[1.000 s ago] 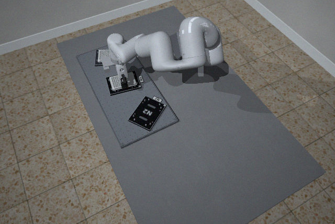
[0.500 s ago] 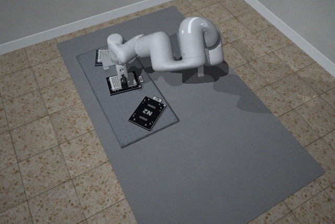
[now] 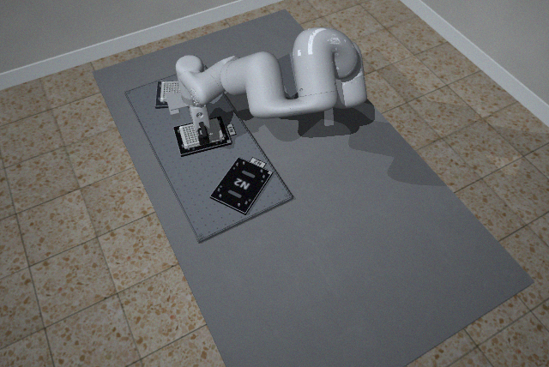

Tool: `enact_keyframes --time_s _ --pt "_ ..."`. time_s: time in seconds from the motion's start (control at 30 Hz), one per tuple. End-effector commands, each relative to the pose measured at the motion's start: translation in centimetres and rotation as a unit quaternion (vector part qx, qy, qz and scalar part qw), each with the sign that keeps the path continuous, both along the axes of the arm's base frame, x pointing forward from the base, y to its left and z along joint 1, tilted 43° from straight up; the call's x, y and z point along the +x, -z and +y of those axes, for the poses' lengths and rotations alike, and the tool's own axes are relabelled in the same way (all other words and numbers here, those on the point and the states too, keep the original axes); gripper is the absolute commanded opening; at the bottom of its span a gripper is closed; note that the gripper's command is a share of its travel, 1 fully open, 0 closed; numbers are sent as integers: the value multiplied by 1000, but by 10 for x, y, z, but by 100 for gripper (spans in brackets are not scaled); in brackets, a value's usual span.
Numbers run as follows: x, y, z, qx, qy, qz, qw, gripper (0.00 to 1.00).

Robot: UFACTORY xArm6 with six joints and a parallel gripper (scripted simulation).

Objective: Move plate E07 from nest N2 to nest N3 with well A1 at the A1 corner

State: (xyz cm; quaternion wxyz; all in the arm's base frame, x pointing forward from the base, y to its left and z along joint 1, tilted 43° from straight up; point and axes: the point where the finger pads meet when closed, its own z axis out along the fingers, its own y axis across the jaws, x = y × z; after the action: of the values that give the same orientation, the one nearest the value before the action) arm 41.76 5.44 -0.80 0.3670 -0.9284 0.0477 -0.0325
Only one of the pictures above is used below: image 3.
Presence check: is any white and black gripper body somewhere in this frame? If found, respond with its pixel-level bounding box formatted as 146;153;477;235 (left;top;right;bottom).
188;105;211;131

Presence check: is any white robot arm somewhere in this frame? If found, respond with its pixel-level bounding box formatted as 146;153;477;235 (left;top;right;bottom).
165;27;367;120

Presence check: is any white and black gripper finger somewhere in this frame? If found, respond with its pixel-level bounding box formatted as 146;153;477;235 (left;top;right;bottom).
198;122;210;145

